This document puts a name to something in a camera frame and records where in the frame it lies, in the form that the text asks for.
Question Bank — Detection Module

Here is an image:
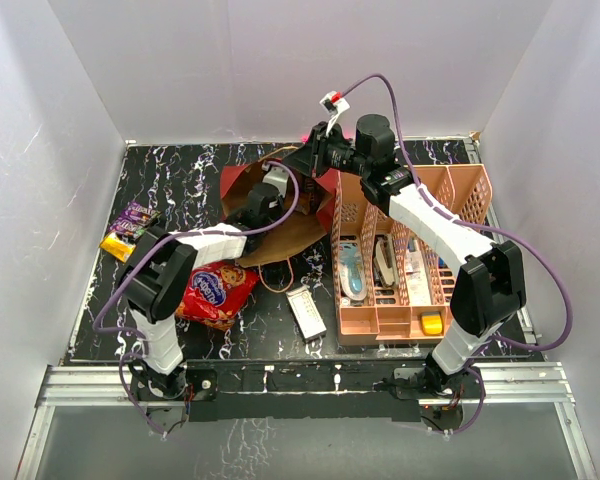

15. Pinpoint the purple cable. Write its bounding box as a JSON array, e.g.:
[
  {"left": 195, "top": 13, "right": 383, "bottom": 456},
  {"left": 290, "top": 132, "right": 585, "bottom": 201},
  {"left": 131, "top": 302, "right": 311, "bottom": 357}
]
[
  {"left": 339, "top": 72, "right": 574, "bottom": 436},
  {"left": 91, "top": 160, "right": 303, "bottom": 436}
]

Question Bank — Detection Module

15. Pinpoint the beige stapler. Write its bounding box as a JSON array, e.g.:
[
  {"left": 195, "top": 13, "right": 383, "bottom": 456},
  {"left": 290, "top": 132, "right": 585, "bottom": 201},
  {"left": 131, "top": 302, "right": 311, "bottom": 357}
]
[{"left": 373, "top": 235, "right": 398, "bottom": 288}]

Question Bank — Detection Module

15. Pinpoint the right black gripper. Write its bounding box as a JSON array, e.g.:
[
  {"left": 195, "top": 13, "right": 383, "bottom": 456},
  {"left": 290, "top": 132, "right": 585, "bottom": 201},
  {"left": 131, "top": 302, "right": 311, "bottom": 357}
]
[{"left": 282, "top": 122, "right": 371, "bottom": 180}]

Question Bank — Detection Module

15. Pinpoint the pink plastic desk organizer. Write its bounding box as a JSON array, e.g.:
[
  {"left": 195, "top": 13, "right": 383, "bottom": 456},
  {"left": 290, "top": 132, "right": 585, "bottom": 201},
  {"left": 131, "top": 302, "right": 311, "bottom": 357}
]
[{"left": 331, "top": 165, "right": 494, "bottom": 346}]

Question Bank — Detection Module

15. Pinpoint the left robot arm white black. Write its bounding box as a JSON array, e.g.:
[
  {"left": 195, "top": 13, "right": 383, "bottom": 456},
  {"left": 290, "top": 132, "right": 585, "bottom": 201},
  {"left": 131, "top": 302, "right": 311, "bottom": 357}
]
[{"left": 118, "top": 182, "right": 285, "bottom": 399}]

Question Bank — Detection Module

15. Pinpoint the yellow candy bar wrapper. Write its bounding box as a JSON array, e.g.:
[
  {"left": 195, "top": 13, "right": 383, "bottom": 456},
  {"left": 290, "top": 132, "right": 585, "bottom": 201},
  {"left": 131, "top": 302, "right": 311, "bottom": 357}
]
[{"left": 99, "top": 232, "right": 135, "bottom": 262}]

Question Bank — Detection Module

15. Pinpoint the red brown paper bag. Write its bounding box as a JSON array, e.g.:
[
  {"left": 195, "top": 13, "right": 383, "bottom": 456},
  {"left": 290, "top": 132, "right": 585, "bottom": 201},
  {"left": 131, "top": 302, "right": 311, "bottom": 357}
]
[{"left": 220, "top": 146, "right": 339, "bottom": 269}]

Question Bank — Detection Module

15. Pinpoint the yellow tape measure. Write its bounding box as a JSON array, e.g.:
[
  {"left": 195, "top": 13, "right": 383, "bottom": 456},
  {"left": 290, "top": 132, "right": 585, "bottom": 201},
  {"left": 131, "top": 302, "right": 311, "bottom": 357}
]
[{"left": 420, "top": 312, "right": 444, "bottom": 336}]

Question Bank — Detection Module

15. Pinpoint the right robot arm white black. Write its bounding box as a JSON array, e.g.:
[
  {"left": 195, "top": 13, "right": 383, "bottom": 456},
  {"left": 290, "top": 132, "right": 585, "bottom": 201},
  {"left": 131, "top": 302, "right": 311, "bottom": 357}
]
[{"left": 282, "top": 114, "right": 526, "bottom": 397}]

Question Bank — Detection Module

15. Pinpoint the red cookie snack bag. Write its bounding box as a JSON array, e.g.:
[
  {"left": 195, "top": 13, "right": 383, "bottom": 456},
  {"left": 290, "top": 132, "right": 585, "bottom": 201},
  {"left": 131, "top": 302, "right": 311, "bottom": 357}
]
[{"left": 175, "top": 261, "right": 259, "bottom": 331}]

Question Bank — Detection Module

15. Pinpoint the white rectangular box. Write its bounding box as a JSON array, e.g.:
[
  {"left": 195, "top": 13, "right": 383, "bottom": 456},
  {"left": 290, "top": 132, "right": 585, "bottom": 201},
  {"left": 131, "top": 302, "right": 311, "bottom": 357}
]
[{"left": 286, "top": 286, "right": 326, "bottom": 342}]

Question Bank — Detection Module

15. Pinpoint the purple candy bar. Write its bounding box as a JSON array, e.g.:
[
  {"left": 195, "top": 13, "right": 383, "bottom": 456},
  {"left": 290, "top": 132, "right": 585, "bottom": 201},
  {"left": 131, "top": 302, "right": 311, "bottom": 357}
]
[{"left": 123, "top": 201, "right": 161, "bottom": 226}]

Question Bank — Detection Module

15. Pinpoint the aluminium rail frame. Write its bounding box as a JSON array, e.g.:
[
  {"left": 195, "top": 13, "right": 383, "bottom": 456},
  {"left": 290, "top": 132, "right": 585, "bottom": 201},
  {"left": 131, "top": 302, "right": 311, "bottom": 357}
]
[{"left": 14, "top": 134, "right": 600, "bottom": 480}]

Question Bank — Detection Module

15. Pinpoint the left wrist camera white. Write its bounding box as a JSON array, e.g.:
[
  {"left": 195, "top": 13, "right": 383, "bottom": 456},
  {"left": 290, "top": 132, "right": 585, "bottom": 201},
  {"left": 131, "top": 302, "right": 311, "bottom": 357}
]
[{"left": 262, "top": 161, "right": 291, "bottom": 197}]

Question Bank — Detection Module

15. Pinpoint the white packet in organizer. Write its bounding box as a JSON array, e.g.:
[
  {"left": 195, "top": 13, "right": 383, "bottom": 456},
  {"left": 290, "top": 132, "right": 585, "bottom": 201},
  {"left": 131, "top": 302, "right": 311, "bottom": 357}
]
[{"left": 405, "top": 236, "right": 435, "bottom": 306}]

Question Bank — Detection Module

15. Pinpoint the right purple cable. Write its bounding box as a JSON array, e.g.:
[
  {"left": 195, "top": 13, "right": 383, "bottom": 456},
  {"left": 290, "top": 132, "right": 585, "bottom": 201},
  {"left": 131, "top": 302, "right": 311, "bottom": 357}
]
[{"left": 339, "top": 72, "right": 574, "bottom": 436}]

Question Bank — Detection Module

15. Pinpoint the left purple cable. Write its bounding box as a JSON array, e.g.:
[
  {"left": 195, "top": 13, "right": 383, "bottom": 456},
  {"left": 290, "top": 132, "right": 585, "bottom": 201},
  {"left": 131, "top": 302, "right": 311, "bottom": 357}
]
[{"left": 91, "top": 160, "right": 303, "bottom": 436}]

